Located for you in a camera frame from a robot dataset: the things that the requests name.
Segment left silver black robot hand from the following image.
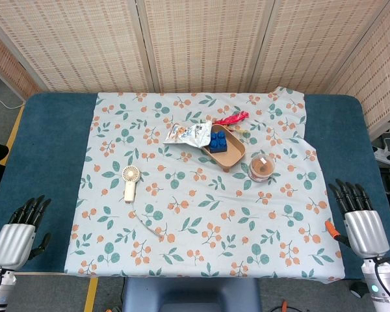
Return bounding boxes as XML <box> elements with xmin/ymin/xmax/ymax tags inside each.
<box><xmin>0</xmin><ymin>194</ymin><xmax>53</xmax><ymax>271</ymax></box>

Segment woven folding screen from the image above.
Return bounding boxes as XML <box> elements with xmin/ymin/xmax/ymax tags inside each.
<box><xmin>0</xmin><ymin>0</ymin><xmax>390</xmax><ymax>137</ymax></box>

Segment red wrapped candy stick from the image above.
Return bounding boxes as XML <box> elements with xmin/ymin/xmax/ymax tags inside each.
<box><xmin>213</xmin><ymin>110</ymin><xmax>250</xmax><ymax>133</ymax></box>

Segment white snack bag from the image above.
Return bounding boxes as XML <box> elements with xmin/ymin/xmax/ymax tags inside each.
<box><xmin>162</xmin><ymin>120</ymin><xmax>213</xmax><ymax>150</ymax></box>

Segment clear domed dessert cup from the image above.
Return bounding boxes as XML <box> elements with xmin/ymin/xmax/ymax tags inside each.
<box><xmin>248</xmin><ymin>149</ymin><xmax>277</xmax><ymax>183</ymax></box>

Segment blue toy building block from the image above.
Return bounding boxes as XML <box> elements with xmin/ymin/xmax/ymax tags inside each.
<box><xmin>209</xmin><ymin>131</ymin><xmax>229</xmax><ymax>155</ymax></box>

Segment blue table mat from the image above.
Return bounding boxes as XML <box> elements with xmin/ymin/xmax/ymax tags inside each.
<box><xmin>0</xmin><ymin>92</ymin><xmax>390</xmax><ymax>281</ymax></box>

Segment floral print tablecloth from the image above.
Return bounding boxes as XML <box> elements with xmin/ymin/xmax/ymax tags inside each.
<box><xmin>64</xmin><ymin>86</ymin><xmax>346</xmax><ymax>284</ymax></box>

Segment white power strip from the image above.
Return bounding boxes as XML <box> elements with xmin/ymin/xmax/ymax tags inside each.
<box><xmin>372</xmin><ymin>137</ymin><xmax>390</xmax><ymax>167</ymax></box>

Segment thin white cable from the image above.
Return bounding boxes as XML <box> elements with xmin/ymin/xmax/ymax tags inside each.
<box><xmin>128</xmin><ymin>200</ymin><xmax>166</xmax><ymax>239</ymax></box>

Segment brown rectangular tray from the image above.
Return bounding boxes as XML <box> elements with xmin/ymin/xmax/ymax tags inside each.
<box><xmin>201</xmin><ymin>123</ymin><xmax>247</xmax><ymax>173</ymax></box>

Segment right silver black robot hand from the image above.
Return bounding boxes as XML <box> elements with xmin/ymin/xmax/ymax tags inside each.
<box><xmin>324</xmin><ymin>178</ymin><xmax>390</xmax><ymax>260</ymax></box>

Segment white floor cable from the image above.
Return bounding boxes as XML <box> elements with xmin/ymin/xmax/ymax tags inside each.
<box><xmin>0</xmin><ymin>97</ymin><xmax>26</xmax><ymax>111</ymax></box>

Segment cream handheld fan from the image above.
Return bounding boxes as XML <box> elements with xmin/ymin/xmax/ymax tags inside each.
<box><xmin>122</xmin><ymin>165</ymin><xmax>141</xmax><ymax>203</ymax></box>

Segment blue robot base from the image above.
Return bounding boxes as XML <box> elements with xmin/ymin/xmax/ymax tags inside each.
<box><xmin>122</xmin><ymin>276</ymin><xmax>263</xmax><ymax>312</ymax></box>

